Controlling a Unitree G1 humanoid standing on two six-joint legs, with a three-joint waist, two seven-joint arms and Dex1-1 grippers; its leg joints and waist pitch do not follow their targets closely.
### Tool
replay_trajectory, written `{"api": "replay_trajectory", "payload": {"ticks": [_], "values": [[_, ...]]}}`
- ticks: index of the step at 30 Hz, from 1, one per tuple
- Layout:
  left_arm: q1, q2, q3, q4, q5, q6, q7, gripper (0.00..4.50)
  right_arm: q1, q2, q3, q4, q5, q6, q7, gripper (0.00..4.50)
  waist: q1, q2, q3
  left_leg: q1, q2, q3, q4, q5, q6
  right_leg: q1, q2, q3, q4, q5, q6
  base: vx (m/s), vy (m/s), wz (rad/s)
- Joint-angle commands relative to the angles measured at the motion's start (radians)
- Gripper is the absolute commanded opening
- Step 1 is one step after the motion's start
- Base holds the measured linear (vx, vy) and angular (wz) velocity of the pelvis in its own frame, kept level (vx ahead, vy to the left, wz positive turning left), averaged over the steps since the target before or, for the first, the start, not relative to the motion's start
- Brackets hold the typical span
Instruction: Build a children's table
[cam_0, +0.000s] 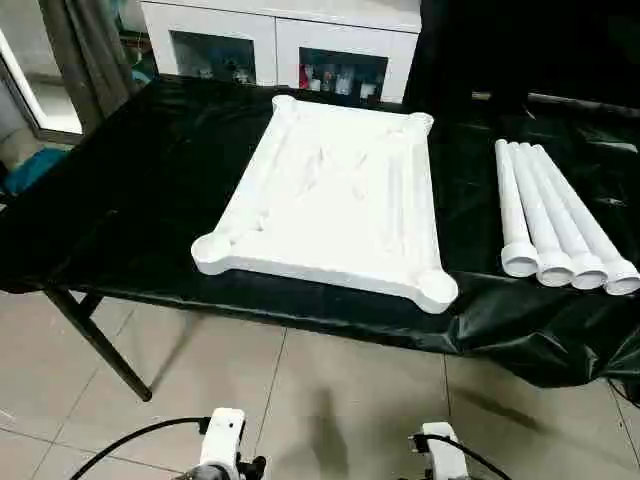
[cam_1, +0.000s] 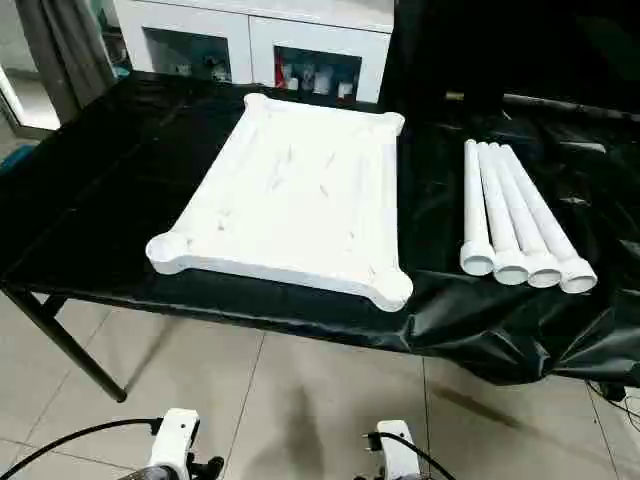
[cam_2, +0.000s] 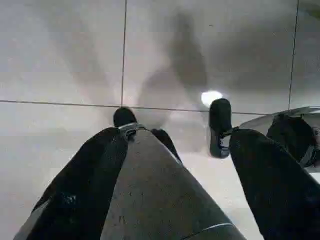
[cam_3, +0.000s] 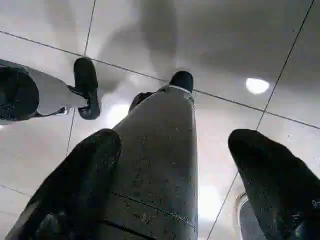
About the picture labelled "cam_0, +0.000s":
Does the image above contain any white plastic table top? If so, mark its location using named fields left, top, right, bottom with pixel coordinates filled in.
left=191, top=93, right=459, bottom=315

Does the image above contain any white framed glass door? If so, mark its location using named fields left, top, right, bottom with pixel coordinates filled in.
left=0, top=27, right=84, bottom=136

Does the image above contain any black metal folding leg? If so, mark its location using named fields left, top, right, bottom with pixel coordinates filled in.
left=45, top=285, right=153, bottom=403

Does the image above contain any grey curtain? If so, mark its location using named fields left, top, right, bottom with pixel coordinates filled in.
left=27, top=0, right=149, bottom=119

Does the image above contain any black mat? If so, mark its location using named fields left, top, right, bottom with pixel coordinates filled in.
left=0, top=72, right=640, bottom=389

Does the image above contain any black box with orange label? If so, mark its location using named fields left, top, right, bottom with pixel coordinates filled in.
left=403, top=0, right=640, bottom=109

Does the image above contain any blue storage box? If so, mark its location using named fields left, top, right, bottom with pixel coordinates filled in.
left=0, top=148, right=69, bottom=195

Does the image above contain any white cabinet with glass doors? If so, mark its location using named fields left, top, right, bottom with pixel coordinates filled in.
left=141, top=0, right=421, bottom=104

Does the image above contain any white plastic table leg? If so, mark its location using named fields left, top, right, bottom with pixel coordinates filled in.
left=506, top=141, right=575, bottom=289
left=518, top=142, right=610, bottom=291
left=494, top=139, right=539, bottom=278
left=530, top=143, right=640, bottom=296

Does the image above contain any grey metal rail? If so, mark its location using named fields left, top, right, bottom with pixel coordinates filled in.
left=471, top=89, right=640, bottom=112

